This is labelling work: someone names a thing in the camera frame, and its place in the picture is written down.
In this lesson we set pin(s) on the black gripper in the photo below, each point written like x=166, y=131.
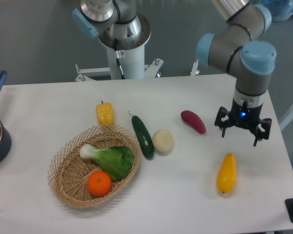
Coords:
x=246, y=118

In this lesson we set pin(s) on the yellow mango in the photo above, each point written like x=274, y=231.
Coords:
x=227, y=174

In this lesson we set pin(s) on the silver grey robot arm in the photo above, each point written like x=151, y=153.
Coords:
x=237, y=52

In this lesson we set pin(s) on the purple sweet potato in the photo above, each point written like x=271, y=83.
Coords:
x=193, y=120

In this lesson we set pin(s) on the dark green cucumber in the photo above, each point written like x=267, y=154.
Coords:
x=143, y=136

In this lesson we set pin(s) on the blue plastic bag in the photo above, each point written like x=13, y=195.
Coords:
x=281, y=10

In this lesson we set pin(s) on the green bok choy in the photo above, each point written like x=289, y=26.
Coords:
x=116, y=161

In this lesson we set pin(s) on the yellow bell pepper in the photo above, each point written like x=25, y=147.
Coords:
x=104, y=112

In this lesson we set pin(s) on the orange mandarin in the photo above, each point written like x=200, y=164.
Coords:
x=99, y=183

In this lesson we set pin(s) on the woven wicker basket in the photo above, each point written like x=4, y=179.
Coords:
x=69, y=173

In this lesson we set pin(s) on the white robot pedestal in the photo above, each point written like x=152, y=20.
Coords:
x=125, y=48

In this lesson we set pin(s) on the white metal base frame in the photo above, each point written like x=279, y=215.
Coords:
x=151, y=71

